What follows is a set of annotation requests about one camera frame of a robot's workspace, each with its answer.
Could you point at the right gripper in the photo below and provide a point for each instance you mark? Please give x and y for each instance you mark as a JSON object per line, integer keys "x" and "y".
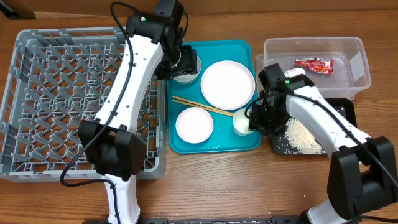
{"x": 257, "y": 118}

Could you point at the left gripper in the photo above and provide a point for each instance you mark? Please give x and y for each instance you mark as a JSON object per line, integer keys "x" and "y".
{"x": 189, "y": 65}

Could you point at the grey bowl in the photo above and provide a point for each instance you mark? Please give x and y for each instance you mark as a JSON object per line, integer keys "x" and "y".
{"x": 187, "y": 79}

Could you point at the white cup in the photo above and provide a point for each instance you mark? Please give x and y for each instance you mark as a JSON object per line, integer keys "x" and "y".
{"x": 241, "y": 123}

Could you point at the pile of white rice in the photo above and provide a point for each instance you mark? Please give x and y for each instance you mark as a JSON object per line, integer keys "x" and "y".
{"x": 299, "y": 140}

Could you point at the pink bowl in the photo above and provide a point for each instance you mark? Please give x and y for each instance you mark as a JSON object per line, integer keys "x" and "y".
{"x": 194, "y": 125}

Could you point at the red snack wrapper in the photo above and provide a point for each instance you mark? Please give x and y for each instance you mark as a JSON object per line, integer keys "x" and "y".
{"x": 318, "y": 65}

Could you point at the white tissue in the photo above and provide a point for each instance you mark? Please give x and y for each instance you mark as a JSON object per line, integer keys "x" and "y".
{"x": 294, "y": 72}

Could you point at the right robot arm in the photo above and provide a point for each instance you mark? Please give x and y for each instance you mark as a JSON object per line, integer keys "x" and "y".
{"x": 363, "y": 170}

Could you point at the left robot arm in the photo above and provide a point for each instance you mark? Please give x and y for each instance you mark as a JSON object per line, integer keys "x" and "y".
{"x": 153, "y": 47}

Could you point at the black waste tray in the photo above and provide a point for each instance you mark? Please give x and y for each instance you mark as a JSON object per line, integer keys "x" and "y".
{"x": 343, "y": 106}

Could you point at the grey dishwasher rack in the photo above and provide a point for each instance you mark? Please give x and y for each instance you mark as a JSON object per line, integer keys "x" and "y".
{"x": 57, "y": 78}

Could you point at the upper wooden chopstick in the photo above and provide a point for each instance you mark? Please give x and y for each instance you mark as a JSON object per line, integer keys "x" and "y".
{"x": 180, "y": 98}

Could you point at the wooden chopstick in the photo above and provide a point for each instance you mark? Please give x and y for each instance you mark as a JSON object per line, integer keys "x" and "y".
{"x": 180, "y": 98}
{"x": 205, "y": 107}

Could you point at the lower wooden chopstick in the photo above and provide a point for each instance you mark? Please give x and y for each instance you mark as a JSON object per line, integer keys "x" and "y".
{"x": 205, "y": 107}

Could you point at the large white plate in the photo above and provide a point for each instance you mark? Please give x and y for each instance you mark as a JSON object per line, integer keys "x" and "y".
{"x": 227, "y": 85}

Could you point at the teal serving tray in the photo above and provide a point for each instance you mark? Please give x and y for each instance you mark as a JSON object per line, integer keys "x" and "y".
{"x": 223, "y": 137}

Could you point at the clear plastic bin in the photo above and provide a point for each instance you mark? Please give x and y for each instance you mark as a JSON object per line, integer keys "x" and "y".
{"x": 350, "y": 75}

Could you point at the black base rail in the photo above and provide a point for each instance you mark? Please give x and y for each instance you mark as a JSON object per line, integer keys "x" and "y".
{"x": 272, "y": 220}

